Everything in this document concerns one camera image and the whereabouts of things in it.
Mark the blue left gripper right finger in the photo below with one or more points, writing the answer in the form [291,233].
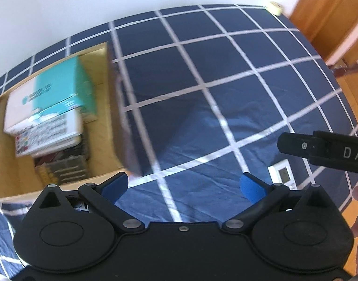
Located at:
[253,188]

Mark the teal white mask box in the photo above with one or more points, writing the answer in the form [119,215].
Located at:
[57,90]

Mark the white multicolour button remote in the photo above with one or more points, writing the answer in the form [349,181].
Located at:
[55,134]

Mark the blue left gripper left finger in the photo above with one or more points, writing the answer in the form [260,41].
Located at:
[115,187]

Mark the white slim screen remote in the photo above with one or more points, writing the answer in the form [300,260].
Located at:
[281,173]

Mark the brown cardboard box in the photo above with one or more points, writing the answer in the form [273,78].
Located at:
[108,135]

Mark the blue checkered bed sheet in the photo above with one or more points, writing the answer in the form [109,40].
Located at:
[207,91]

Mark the pale green tape roll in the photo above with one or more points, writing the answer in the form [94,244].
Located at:
[275,8]

